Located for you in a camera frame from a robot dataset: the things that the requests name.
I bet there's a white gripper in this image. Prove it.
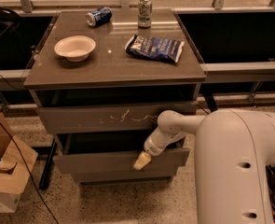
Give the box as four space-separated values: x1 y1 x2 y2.
133 128 186 171

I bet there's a grey drawer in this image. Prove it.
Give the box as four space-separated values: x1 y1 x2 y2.
54 130 189 175
38 102 197 134
72 172 173 183

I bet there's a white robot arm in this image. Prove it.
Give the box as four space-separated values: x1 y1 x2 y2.
134 109 275 224

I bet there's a grey bottom drawer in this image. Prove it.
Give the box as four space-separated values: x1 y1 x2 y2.
72 172 173 183

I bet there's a grey top drawer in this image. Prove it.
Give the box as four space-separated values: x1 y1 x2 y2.
38 102 197 134

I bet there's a grey drawer cabinet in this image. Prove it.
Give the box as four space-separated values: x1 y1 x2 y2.
23 8 207 185

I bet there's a black metal stand leg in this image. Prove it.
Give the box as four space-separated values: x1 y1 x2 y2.
39 140 57 190

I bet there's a blue chip bag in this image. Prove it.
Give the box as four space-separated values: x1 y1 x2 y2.
125 35 185 63

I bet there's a white bowl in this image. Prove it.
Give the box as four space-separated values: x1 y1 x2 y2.
54 35 96 62

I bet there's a cardboard box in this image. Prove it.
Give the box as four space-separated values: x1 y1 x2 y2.
0 113 38 213

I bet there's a green white soda can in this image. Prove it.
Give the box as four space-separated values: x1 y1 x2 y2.
138 0 152 28

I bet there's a blue soda can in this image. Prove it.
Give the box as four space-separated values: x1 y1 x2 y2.
86 7 112 27

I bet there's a black cable at left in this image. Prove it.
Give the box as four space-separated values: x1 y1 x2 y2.
0 106 61 224

